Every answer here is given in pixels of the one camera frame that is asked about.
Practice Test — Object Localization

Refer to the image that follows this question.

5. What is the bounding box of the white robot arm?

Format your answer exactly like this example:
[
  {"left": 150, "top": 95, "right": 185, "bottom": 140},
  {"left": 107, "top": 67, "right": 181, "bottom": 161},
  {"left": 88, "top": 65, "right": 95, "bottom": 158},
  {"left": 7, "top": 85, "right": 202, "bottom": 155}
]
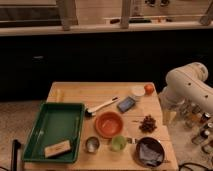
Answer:
[{"left": 158, "top": 62, "right": 213, "bottom": 125}]

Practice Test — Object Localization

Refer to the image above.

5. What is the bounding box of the green plastic cup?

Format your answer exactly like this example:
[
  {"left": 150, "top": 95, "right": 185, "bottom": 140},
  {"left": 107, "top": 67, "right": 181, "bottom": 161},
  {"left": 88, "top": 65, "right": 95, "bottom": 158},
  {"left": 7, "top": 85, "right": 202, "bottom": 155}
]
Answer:
[{"left": 111, "top": 135, "right": 127, "bottom": 152}]

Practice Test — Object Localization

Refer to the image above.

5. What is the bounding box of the small metal cup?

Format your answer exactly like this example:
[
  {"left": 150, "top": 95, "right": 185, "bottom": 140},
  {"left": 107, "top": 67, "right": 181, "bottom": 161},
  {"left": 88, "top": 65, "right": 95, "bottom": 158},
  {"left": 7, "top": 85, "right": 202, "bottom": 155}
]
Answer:
[{"left": 85, "top": 136, "right": 100, "bottom": 153}]

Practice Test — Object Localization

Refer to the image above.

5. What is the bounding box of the orange bowl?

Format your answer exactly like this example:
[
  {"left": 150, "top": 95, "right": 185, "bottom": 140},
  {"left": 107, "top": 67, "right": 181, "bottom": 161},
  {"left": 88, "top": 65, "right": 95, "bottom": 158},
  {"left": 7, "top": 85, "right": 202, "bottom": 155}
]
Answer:
[{"left": 95, "top": 112, "right": 124, "bottom": 139}]

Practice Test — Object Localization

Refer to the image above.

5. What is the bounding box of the orange fruit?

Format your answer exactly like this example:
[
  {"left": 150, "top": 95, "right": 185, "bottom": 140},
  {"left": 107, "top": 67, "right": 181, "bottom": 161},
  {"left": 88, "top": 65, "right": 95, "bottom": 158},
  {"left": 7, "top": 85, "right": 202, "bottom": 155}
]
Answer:
[{"left": 144, "top": 84, "right": 154, "bottom": 95}]

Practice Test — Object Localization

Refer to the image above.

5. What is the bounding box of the green plastic tray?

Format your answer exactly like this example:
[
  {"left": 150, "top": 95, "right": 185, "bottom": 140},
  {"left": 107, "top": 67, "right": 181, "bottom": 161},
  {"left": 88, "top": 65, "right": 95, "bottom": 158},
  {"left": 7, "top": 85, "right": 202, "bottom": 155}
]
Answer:
[{"left": 22, "top": 103, "right": 84, "bottom": 163}]

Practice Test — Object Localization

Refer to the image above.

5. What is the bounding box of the wooden block sponge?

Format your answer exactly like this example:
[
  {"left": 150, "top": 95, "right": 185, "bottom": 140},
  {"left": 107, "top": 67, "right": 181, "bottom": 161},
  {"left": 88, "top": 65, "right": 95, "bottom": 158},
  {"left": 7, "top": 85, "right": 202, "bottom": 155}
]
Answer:
[{"left": 44, "top": 140, "right": 71, "bottom": 158}]

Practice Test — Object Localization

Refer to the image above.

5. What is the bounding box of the dark pan with cloth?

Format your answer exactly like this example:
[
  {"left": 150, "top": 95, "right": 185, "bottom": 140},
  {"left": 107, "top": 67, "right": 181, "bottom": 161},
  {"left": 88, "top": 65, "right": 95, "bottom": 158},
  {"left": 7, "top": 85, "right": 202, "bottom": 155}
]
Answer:
[{"left": 127, "top": 137, "right": 165, "bottom": 168}]

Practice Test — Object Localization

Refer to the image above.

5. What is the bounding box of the spice bottle rack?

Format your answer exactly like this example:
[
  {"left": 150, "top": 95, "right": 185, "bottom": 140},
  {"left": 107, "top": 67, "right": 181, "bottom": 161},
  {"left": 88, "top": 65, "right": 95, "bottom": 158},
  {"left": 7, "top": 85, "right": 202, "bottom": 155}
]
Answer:
[{"left": 180, "top": 103, "right": 213, "bottom": 151}]

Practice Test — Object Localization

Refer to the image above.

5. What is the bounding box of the black chair frame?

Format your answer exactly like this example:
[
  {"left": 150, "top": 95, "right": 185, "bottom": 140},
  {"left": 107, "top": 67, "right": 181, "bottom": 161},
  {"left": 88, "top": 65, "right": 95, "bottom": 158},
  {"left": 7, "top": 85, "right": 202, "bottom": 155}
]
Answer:
[{"left": 10, "top": 139, "right": 21, "bottom": 171}]

